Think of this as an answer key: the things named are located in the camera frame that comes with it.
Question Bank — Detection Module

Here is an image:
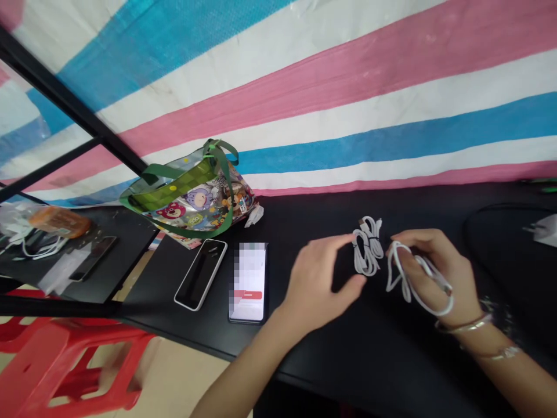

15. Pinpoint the person's left hand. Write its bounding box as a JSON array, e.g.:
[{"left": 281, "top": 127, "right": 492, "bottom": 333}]
[{"left": 272, "top": 234, "right": 368, "bottom": 335}]

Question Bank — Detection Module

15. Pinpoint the person's right hand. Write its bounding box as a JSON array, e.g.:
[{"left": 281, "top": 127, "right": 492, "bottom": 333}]
[{"left": 390, "top": 228, "right": 484, "bottom": 326}]

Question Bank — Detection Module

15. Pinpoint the white cable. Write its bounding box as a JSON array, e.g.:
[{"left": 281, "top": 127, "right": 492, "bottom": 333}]
[
  {"left": 385, "top": 240, "right": 455, "bottom": 317},
  {"left": 351, "top": 215, "right": 385, "bottom": 276}
]

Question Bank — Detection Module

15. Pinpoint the black smartphone with lit screen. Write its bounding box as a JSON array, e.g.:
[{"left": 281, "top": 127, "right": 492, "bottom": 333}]
[{"left": 227, "top": 242, "right": 269, "bottom": 325}]

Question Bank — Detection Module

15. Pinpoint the white charger plug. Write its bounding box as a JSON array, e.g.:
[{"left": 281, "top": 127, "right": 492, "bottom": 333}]
[{"left": 522, "top": 215, "right": 557, "bottom": 249}]

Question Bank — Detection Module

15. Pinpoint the phone in white case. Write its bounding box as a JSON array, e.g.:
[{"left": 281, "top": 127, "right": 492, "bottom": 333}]
[{"left": 173, "top": 238, "right": 229, "bottom": 311}]

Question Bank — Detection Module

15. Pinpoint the cartoon print gift bag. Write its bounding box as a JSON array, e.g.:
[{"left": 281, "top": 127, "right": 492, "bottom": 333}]
[{"left": 119, "top": 138, "right": 265, "bottom": 251}]

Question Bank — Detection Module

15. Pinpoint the black side table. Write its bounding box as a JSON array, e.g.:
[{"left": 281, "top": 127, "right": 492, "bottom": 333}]
[{"left": 0, "top": 203, "right": 160, "bottom": 305}]

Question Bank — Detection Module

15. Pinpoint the striped pink blue tarp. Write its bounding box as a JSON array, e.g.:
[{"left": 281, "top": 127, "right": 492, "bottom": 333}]
[{"left": 0, "top": 0, "right": 557, "bottom": 209}]

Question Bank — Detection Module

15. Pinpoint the dark phone with mirror screen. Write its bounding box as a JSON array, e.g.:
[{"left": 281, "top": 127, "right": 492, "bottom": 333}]
[{"left": 68, "top": 236, "right": 118, "bottom": 283}]

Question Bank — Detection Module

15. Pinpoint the clear plastic bag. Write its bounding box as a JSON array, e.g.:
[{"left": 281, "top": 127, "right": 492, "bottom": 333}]
[{"left": 37, "top": 250, "right": 88, "bottom": 298}]

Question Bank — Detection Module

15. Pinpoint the red plastic stool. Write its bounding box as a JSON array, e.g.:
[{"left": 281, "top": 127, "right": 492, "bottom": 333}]
[{"left": 0, "top": 289, "right": 158, "bottom": 418}]

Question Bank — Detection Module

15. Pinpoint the orange packet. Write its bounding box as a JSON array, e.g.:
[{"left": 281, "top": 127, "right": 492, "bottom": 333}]
[{"left": 26, "top": 206, "right": 92, "bottom": 239}]

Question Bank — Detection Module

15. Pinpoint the black cable loop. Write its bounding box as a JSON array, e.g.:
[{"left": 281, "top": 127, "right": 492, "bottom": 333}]
[{"left": 461, "top": 202, "right": 557, "bottom": 282}]

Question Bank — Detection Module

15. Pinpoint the bundled white cable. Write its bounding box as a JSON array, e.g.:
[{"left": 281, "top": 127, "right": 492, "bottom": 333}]
[{"left": 351, "top": 215, "right": 385, "bottom": 276}]

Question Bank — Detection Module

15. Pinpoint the tangle of white cables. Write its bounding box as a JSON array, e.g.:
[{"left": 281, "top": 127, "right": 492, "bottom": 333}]
[{"left": 0, "top": 208, "right": 66, "bottom": 262}]

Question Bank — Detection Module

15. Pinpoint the black metal frame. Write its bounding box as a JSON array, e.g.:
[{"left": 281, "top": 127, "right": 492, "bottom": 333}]
[{"left": 0, "top": 24, "right": 151, "bottom": 203}]

